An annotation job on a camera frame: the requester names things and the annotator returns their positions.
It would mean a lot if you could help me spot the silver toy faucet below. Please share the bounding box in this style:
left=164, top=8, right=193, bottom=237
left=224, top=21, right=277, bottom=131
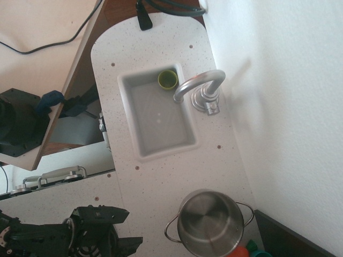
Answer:
left=173, top=70, right=226, bottom=116

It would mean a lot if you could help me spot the black thin cable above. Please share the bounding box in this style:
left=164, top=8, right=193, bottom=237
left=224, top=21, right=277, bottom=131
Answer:
left=0, top=0, right=100, bottom=56

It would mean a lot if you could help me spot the teal plastic cup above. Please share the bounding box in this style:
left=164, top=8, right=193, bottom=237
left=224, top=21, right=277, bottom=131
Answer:
left=250, top=250, right=272, bottom=257

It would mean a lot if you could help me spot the black board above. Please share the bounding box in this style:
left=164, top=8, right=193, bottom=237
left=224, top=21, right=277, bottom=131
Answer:
left=255, top=209, right=342, bottom=257

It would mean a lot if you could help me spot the grey plastic sink basin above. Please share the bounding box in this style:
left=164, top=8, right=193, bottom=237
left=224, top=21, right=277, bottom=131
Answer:
left=117, top=63, right=200, bottom=162

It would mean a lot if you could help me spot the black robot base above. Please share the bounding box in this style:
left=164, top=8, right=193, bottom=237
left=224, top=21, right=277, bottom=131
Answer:
left=1, top=88, right=50, bottom=157

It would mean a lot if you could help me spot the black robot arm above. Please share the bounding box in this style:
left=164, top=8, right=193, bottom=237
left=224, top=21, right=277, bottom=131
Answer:
left=1, top=205, right=143, bottom=256

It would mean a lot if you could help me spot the blue clamp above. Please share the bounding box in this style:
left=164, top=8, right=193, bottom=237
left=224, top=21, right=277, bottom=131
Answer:
left=35, top=90, right=64, bottom=116

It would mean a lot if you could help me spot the dark green hose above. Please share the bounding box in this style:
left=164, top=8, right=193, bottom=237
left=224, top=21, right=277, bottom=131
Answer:
left=156, top=0, right=207, bottom=17

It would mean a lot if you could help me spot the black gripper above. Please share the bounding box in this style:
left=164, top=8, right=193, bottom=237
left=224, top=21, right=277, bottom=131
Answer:
left=63, top=205, right=143, bottom=257

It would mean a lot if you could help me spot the orange toy carrot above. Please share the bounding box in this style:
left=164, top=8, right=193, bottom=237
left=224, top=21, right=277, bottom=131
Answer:
left=228, top=246, right=249, bottom=257

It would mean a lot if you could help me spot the green plastic cup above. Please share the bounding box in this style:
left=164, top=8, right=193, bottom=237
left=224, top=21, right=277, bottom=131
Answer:
left=158, top=70, right=178, bottom=90

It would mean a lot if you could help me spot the stainless steel pot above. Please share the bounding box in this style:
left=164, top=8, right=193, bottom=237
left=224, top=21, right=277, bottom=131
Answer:
left=164, top=189, right=255, bottom=256

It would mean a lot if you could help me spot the grey oven door handle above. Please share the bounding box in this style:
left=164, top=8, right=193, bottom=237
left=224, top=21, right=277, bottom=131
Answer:
left=23, top=165, right=87, bottom=188

